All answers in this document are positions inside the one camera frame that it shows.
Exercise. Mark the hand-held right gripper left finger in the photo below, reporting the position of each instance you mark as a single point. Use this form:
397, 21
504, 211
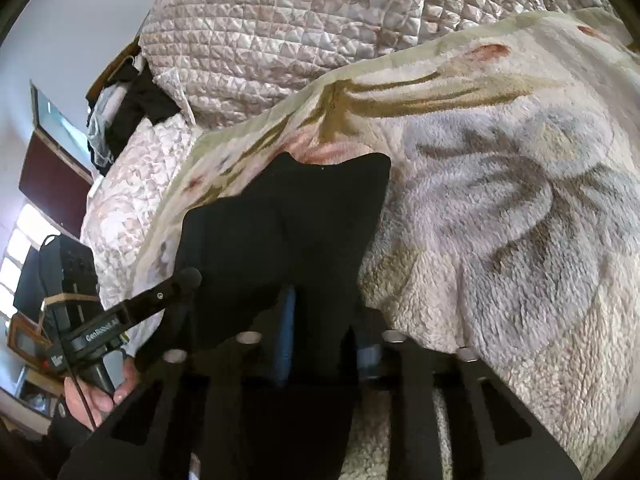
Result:
286, 340

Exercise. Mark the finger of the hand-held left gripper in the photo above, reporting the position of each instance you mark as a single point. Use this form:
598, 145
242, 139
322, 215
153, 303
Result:
160, 296

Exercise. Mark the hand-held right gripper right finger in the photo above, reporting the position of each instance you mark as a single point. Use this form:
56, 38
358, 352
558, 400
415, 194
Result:
369, 357

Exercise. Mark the black pants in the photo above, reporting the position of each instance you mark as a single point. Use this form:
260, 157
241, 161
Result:
280, 220

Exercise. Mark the person's left forearm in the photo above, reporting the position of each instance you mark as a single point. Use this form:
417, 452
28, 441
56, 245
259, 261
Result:
60, 440

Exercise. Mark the person's left hand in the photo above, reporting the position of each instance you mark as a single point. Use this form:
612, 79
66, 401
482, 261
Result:
85, 397

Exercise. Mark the bright window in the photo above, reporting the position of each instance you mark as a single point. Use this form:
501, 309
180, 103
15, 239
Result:
20, 255

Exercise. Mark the dark red door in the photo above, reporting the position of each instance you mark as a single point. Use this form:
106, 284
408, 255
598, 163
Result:
52, 182

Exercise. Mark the white floral quilted bedspread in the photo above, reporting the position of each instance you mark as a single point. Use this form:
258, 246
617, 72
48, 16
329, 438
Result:
130, 185

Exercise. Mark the light teal garment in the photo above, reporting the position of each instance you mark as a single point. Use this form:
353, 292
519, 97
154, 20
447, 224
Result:
102, 122

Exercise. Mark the black garment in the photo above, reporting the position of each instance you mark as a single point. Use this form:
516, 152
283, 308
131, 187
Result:
145, 102

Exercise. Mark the wooden headboard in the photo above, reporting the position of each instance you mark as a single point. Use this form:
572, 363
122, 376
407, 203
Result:
112, 67

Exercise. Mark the floral fleece blanket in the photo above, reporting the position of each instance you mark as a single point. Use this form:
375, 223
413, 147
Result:
500, 185

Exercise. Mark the pink quilted comforter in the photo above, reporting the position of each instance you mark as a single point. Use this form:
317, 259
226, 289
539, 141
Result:
300, 35

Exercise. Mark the small wooden picture frame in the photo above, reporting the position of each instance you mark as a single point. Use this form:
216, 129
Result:
24, 342

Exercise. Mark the framed wall mirror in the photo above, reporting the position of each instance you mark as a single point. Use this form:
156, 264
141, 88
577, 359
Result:
52, 112

